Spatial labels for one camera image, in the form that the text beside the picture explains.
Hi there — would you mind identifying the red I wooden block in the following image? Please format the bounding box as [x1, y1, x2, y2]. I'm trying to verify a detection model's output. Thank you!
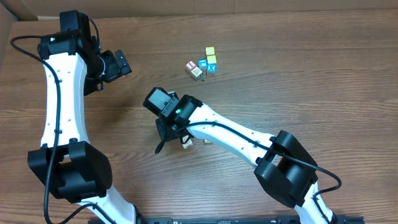
[185, 60, 197, 72]

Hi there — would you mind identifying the plain K wooden block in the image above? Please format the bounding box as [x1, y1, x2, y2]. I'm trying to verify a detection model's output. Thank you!
[181, 135, 193, 149]

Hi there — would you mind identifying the blue L wooden block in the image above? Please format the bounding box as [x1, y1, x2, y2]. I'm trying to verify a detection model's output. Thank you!
[197, 58, 208, 70]

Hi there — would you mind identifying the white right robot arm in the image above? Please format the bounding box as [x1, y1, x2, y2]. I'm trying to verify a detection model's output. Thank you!
[146, 93, 338, 223]

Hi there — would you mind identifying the yellow G wooden block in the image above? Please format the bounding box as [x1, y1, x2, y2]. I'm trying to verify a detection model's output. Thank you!
[205, 46, 215, 57]

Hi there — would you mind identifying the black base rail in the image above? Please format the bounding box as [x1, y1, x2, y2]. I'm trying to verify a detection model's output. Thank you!
[88, 215, 365, 224]

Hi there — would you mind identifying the blue X wooden block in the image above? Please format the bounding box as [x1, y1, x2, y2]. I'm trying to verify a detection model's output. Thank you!
[206, 63, 217, 75]

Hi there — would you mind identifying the plain W wooden block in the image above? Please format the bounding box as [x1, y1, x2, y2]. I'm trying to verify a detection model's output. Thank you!
[190, 67, 203, 80]

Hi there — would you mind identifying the cardboard back panel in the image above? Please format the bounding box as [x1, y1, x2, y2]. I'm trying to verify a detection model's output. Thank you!
[1, 0, 397, 21]

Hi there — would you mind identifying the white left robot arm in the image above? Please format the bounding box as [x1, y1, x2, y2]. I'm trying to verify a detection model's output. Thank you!
[27, 30, 137, 223]

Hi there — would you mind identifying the yellow C wooden block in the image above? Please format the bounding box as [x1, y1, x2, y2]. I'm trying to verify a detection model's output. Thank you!
[206, 55, 217, 64]

